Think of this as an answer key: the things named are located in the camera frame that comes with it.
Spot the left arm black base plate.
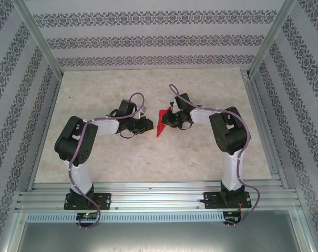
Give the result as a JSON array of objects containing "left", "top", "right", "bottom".
[{"left": 65, "top": 193, "right": 112, "bottom": 211}]

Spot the slotted grey cable duct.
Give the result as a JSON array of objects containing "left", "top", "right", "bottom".
[{"left": 26, "top": 212, "right": 225, "bottom": 223}]

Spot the grey metal sheet panel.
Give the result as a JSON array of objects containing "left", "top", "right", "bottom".
[{"left": 10, "top": 211, "right": 316, "bottom": 252}]

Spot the wide aluminium mounting rail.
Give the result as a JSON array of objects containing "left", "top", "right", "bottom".
[{"left": 15, "top": 182, "right": 303, "bottom": 211}]

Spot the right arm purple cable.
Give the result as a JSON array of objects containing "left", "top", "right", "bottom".
[{"left": 168, "top": 83, "right": 261, "bottom": 228}]

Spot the aluminium frame post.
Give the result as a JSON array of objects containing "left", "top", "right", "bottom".
[
  {"left": 13, "top": 0, "right": 64, "bottom": 78},
  {"left": 247, "top": 0, "right": 299, "bottom": 79}
]

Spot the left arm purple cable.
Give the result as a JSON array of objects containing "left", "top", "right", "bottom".
[{"left": 68, "top": 92, "right": 146, "bottom": 232}]

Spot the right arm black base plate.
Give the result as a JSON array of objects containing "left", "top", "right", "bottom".
[{"left": 203, "top": 191, "right": 253, "bottom": 210}]

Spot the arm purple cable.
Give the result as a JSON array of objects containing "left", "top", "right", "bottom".
[
  {"left": 168, "top": 83, "right": 261, "bottom": 228},
  {"left": 68, "top": 92, "right": 146, "bottom": 232}
]

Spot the red paper sheet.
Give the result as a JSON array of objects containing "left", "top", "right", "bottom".
[{"left": 155, "top": 107, "right": 174, "bottom": 138}]

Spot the aluminium side rail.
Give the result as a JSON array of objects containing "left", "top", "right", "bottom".
[
  {"left": 241, "top": 69, "right": 290, "bottom": 190},
  {"left": 26, "top": 75, "right": 64, "bottom": 191}
]

